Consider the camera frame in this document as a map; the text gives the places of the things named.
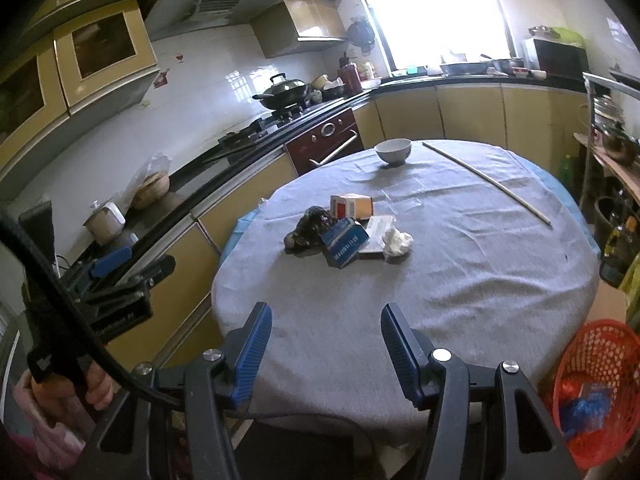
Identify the blue plastic wrapper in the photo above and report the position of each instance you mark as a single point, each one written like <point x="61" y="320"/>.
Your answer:
<point x="585" y="405"/>

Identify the grey range hood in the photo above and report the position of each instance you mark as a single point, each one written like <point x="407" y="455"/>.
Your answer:
<point x="215" y="5"/>

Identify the yellow glass-door wall cabinet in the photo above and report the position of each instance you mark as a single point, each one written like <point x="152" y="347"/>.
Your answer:
<point x="105" y="50"/>

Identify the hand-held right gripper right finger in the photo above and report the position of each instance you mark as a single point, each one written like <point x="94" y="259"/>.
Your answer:
<point x="400" y="355"/>

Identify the light blue table cover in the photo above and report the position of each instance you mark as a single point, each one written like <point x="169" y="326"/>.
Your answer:
<point x="552" y="177"/>

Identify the brown bowls in plastic bag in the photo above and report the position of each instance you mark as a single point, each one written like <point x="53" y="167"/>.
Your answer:
<point x="150" y="187"/>

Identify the orange and white medicine box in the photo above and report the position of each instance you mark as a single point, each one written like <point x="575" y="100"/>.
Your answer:
<point x="352" y="206"/>

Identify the white chopsticks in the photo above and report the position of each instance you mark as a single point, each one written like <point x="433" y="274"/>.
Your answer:
<point x="480" y="176"/>

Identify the small dark wall fan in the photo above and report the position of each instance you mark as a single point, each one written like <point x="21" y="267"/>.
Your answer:
<point x="361" y="35"/>

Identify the dark red thermos jug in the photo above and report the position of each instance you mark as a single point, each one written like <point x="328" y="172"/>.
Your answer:
<point x="350" y="77"/>

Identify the red and white box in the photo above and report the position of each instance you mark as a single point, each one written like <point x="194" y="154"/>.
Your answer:
<point x="375" y="232"/>

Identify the bowls beside stove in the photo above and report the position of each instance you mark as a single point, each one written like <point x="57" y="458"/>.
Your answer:
<point x="325" y="87"/>

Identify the dark cooking pot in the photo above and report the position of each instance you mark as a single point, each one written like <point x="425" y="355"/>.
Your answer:
<point x="620" y="142"/>

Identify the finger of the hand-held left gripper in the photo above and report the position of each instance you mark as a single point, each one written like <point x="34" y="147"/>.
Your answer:
<point x="112" y="260"/>
<point x="160" y="267"/>

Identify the person's left hand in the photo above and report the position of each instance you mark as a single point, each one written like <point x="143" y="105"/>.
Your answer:
<point x="97" y="385"/>

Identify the black kitchen countertop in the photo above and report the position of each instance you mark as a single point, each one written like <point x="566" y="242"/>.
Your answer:
<point x="240" y="170"/>

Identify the steel bowl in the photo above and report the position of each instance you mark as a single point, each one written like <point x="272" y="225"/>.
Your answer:
<point x="542" y="31"/>

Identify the blue cardboard box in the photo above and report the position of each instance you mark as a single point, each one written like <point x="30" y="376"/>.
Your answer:
<point x="342" y="245"/>

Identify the small yellow wall cabinet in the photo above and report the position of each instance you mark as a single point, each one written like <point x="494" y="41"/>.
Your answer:
<point x="295" y="25"/>

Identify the green plastic basin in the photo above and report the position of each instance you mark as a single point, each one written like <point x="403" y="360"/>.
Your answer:
<point x="567" y="36"/>

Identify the dark red oven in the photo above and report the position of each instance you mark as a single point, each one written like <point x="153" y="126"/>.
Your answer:
<point x="320" y="142"/>

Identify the kitchen window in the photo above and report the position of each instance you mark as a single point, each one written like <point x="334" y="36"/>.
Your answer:
<point x="435" y="10"/>

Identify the small green box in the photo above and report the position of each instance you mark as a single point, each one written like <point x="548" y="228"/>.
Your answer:
<point x="412" y="70"/>

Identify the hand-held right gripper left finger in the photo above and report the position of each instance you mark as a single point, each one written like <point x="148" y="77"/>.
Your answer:
<point x="255" y="355"/>

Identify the metal shelf rack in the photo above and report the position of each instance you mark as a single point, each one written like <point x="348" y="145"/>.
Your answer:
<point x="592" y="95"/>

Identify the steel pot with lid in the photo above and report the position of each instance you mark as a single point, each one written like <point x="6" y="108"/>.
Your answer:
<point x="607" y="110"/>

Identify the black bucket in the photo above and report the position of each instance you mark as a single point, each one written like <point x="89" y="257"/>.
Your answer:
<point x="607" y="217"/>

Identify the black wok with lid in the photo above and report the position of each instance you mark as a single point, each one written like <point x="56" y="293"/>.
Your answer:
<point x="282" y="91"/>

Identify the green plastic bottle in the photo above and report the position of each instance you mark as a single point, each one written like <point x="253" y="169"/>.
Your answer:
<point x="566" y="170"/>

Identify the metal tray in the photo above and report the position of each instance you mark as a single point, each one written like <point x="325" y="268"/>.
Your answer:
<point x="467" y="67"/>

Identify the yellow base cabinets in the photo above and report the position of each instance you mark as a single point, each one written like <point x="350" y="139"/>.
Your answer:
<point x="470" y="110"/>

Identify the white ceramic stew pot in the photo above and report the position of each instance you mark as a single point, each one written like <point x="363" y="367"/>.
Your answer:
<point x="105" y="222"/>

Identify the white ceramic bowl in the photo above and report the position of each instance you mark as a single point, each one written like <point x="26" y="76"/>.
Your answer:
<point x="393" y="152"/>

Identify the red plastic basket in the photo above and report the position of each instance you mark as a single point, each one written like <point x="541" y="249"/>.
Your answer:
<point x="615" y="340"/>

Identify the grey tablecloth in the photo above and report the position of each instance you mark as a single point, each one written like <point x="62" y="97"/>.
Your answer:
<point x="475" y="285"/>

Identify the black plastic bag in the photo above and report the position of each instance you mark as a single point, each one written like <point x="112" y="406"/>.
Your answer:
<point x="310" y="227"/>

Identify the black gas stove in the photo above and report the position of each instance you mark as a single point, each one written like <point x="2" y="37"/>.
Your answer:
<point x="270" y="122"/>

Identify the white tissue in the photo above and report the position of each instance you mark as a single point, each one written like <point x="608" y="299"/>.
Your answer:
<point x="397" y="245"/>

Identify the black microwave oven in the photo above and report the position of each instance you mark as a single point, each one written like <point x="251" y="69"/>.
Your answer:
<point x="560" y="57"/>

